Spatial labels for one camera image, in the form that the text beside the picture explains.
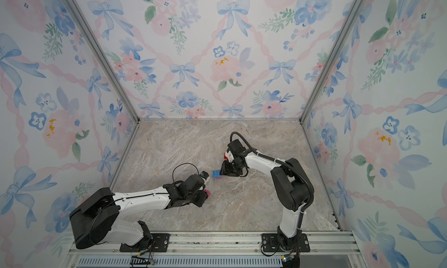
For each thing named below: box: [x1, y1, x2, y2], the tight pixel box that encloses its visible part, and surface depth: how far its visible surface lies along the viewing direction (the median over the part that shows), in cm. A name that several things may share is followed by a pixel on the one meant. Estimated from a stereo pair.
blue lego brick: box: [212, 170, 225, 179], surface depth 92 cm
